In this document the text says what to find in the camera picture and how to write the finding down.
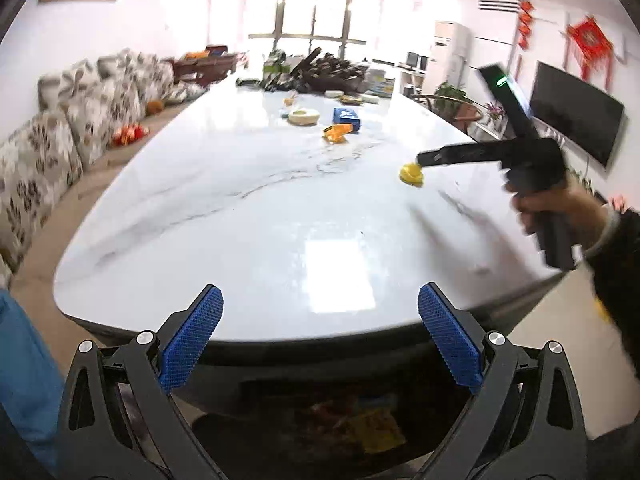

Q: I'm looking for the white standing air conditioner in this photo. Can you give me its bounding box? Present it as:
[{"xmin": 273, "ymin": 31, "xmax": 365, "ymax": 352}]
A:
[{"xmin": 431, "ymin": 21, "xmax": 472, "ymax": 107}]

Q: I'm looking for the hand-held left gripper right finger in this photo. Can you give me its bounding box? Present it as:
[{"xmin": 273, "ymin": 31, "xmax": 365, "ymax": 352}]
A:
[{"xmin": 417, "ymin": 282, "xmax": 588, "ymax": 480}]

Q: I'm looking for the red knot ornament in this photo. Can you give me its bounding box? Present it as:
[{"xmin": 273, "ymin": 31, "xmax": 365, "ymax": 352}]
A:
[{"xmin": 566, "ymin": 16, "xmax": 615, "ymax": 91}]

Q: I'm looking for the blue cloth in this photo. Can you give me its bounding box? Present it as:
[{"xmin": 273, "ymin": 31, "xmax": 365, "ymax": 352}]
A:
[{"xmin": 0, "ymin": 287, "xmax": 66, "ymax": 469}]

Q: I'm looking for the white tape roll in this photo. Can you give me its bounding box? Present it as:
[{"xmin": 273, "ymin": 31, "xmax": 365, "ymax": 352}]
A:
[{"xmin": 287, "ymin": 108, "xmax": 320, "ymax": 127}]

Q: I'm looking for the red lantern string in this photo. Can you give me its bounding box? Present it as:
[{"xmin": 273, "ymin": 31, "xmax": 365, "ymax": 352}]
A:
[{"xmin": 517, "ymin": 0, "xmax": 535, "ymax": 51}]

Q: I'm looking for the orange yellow wrapper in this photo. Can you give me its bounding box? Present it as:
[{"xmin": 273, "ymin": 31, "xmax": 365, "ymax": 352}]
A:
[{"xmin": 322, "ymin": 123, "xmax": 354, "ymax": 144}]

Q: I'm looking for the white printed carton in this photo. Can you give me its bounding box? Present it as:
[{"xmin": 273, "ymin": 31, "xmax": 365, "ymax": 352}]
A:
[{"xmin": 367, "ymin": 66, "xmax": 396, "ymax": 97}]

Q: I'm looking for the wall air vent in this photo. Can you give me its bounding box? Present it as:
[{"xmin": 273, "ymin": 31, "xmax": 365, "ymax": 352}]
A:
[{"xmin": 477, "ymin": 0, "xmax": 521, "ymax": 14}]

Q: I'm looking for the black trash bin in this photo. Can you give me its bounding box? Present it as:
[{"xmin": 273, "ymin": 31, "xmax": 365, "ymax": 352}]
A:
[{"xmin": 191, "ymin": 389, "xmax": 467, "ymax": 480}]

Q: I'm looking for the blue cardboard box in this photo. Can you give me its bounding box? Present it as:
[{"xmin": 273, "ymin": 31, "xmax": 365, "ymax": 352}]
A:
[{"xmin": 332, "ymin": 106, "xmax": 362, "ymax": 134}]

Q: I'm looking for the yellow rubber duck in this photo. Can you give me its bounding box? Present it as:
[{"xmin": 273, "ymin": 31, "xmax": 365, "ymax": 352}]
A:
[{"xmin": 398, "ymin": 161, "xmax": 426, "ymax": 189}]

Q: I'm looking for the dark wooden side table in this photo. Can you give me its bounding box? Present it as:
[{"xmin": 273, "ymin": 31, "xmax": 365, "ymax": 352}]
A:
[{"xmin": 165, "ymin": 49, "xmax": 249, "ymax": 87}]

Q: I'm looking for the floral pattern sofa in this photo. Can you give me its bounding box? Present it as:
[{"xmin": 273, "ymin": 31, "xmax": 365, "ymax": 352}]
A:
[{"xmin": 0, "ymin": 49, "xmax": 208, "ymax": 291}]

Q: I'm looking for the black flat television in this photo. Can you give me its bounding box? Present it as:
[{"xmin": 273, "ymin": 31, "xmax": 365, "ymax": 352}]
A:
[{"xmin": 529, "ymin": 60, "xmax": 626, "ymax": 170}]

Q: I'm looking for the person's right hand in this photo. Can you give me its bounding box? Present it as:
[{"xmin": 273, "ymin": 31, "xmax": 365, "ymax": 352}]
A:
[{"xmin": 505, "ymin": 180, "xmax": 616, "ymax": 256}]

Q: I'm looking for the yellow snack packet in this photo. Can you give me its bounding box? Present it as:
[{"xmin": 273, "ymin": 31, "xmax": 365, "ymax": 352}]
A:
[{"xmin": 349, "ymin": 399, "xmax": 407, "ymax": 454}]

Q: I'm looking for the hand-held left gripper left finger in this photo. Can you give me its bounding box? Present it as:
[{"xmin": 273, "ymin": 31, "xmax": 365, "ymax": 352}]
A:
[{"xmin": 57, "ymin": 284, "xmax": 225, "ymax": 480}]

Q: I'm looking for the dark cluttered pile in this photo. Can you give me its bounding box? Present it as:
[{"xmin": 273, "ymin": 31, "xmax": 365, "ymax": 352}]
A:
[{"xmin": 292, "ymin": 51, "xmax": 369, "ymax": 94}]

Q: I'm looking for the person's right forearm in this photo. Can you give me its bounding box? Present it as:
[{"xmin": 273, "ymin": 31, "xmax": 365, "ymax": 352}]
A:
[{"xmin": 582, "ymin": 207, "xmax": 640, "ymax": 441}]

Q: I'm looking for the green potted plant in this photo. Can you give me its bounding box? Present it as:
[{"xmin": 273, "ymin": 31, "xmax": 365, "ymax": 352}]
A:
[{"xmin": 433, "ymin": 81, "xmax": 469, "ymax": 111}]

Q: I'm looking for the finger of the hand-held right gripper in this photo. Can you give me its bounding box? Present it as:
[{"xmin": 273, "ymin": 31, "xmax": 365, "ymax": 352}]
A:
[{"xmin": 416, "ymin": 141, "xmax": 482, "ymax": 169}]

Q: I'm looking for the green carton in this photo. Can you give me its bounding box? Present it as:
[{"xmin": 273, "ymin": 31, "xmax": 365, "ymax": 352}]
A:
[{"xmin": 262, "ymin": 51, "xmax": 292, "ymax": 92}]

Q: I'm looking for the small flower pot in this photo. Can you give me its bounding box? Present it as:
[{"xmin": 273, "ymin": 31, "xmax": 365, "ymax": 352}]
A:
[{"xmin": 483, "ymin": 101, "xmax": 506, "ymax": 134}]

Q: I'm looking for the large window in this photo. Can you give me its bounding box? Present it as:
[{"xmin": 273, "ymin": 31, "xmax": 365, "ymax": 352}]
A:
[{"xmin": 207, "ymin": 0, "xmax": 427, "ymax": 69}]

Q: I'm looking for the pale bangle bracelet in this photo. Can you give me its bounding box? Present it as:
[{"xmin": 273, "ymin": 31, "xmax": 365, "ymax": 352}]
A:
[{"xmin": 582, "ymin": 206, "xmax": 622, "ymax": 262}]

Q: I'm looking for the red yellow plush toy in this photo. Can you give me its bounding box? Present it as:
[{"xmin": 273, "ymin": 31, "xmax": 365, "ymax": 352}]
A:
[{"xmin": 111, "ymin": 123, "xmax": 150, "ymax": 148}]

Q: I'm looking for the wooden chair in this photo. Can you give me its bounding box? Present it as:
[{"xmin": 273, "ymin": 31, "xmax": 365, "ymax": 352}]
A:
[{"xmin": 412, "ymin": 92, "xmax": 485, "ymax": 134}]

